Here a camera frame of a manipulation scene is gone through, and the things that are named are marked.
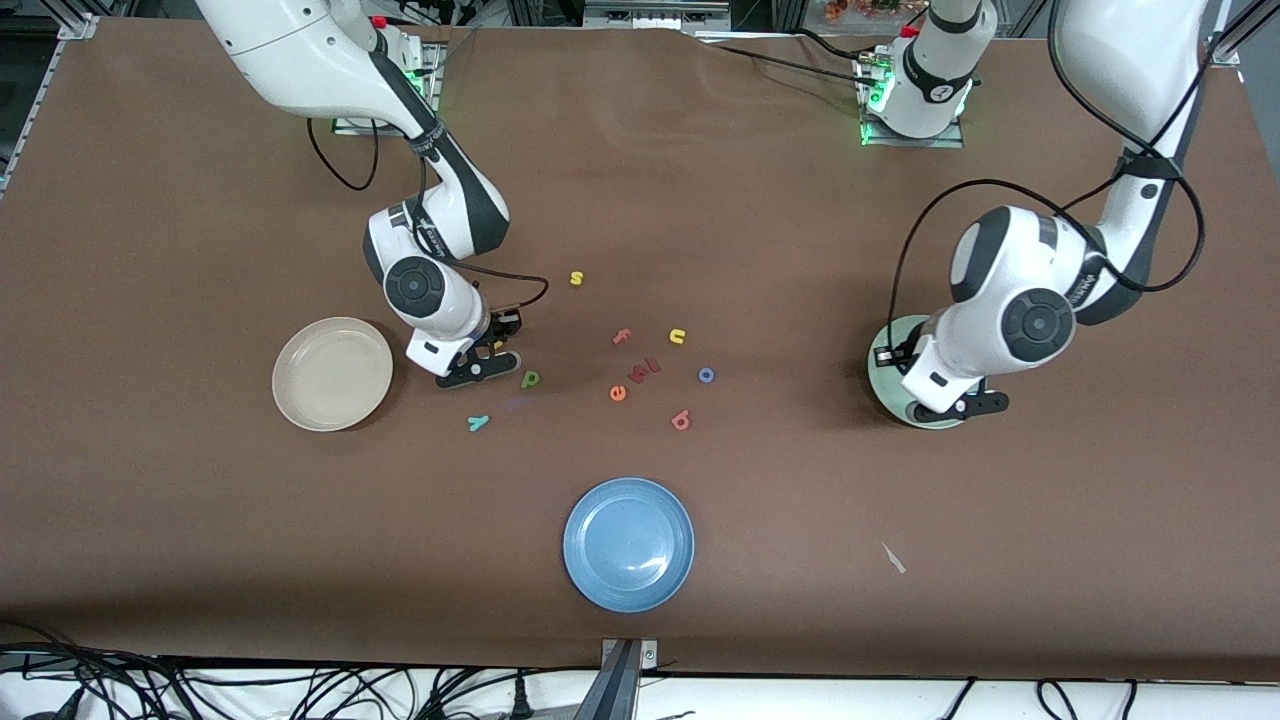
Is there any pale green round plate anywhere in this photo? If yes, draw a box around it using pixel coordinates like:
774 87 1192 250
867 314 967 431

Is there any beige round plate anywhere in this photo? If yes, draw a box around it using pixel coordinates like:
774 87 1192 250
271 316 395 433

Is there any blue round plate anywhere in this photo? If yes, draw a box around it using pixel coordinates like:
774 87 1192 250
562 476 696 614

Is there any grey metal box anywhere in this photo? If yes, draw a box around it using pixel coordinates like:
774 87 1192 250
582 0 734 32

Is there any brown table cover sheet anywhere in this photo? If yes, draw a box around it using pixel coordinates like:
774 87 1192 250
0 18 1280 683

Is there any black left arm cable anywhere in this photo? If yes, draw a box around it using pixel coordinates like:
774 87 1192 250
886 0 1208 346

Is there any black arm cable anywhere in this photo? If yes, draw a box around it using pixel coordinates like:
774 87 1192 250
306 118 550 323
886 0 1208 346

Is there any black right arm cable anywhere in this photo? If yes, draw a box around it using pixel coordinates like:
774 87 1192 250
306 118 550 323

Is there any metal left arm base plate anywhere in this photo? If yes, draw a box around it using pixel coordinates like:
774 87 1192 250
857 55 967 150

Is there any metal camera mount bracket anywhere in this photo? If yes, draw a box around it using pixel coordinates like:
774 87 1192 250
598 637 661 720

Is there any aluminium frame profile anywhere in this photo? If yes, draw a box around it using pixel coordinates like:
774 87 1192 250
55 0 137 42
1204 0 1280 68

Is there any aluminium side rail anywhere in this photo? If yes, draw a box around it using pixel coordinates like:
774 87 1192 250
0 42 61 201

